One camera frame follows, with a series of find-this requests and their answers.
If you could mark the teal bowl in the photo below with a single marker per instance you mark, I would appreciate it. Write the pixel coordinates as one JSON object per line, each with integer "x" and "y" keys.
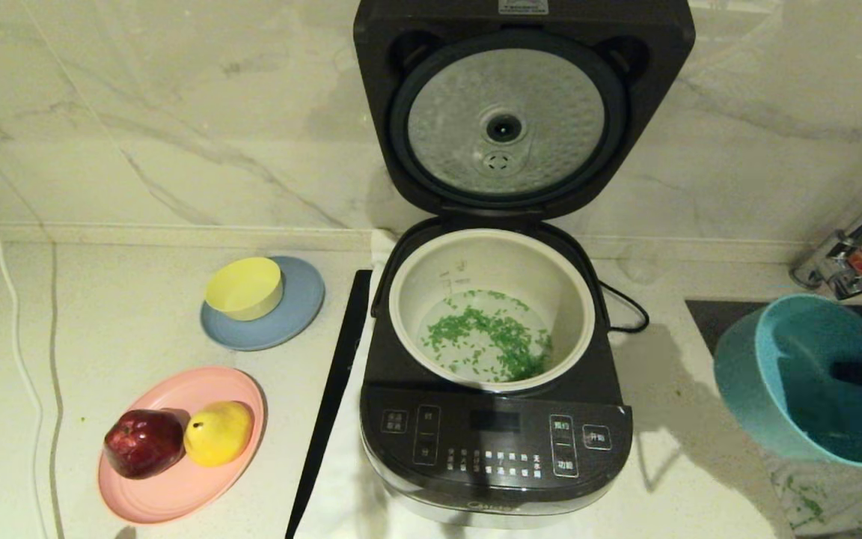
{"x": 745, "y": 382}

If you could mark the black rice cooker lid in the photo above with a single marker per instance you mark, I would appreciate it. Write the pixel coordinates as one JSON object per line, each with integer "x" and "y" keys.
{"x": 663, "y": 75}

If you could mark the green rice grains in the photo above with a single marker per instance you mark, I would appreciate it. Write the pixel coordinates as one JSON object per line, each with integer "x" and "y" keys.
{"x": 491, "y": 337}

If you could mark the white inner pot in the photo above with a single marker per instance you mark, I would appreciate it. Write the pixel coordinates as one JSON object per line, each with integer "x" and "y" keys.
{"x": 551, "y": 277}

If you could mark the black rice cooker body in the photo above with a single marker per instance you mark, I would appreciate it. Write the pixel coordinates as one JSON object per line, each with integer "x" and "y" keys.
{"x": 491, "y": 449}

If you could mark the yellow bowl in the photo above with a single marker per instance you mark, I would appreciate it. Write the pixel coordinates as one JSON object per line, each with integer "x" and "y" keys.
{"x": 244, "y": 288}

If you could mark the white cloth with green specks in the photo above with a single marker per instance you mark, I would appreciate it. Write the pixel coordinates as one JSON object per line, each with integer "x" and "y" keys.
{"x": 842, "y": 501}

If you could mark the chrome faucet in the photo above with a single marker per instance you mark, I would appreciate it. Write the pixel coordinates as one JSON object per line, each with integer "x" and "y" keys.
{"x": 861, "y": 228}

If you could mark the steel sink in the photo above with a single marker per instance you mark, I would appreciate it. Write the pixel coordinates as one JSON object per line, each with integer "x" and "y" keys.
{"x": 715, "y": 318}

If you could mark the flat black strip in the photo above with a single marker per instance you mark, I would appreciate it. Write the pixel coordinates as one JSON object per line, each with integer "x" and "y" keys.
{"x": 334, "y": 389}

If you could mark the blue plate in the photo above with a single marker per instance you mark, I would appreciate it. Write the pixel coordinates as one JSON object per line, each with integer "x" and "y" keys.
{"x": 300, "y": 307}

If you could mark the yellow pear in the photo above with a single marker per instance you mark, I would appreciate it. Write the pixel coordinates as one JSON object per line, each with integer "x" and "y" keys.
{"x": 218, "y": 434}

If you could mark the pink plate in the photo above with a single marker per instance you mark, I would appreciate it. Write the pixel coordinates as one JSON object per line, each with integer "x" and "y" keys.
{"x": 176, "y": 494}

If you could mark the red apple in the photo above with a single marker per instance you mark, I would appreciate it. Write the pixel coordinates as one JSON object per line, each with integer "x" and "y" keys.
{"x": 143, "y": 443}

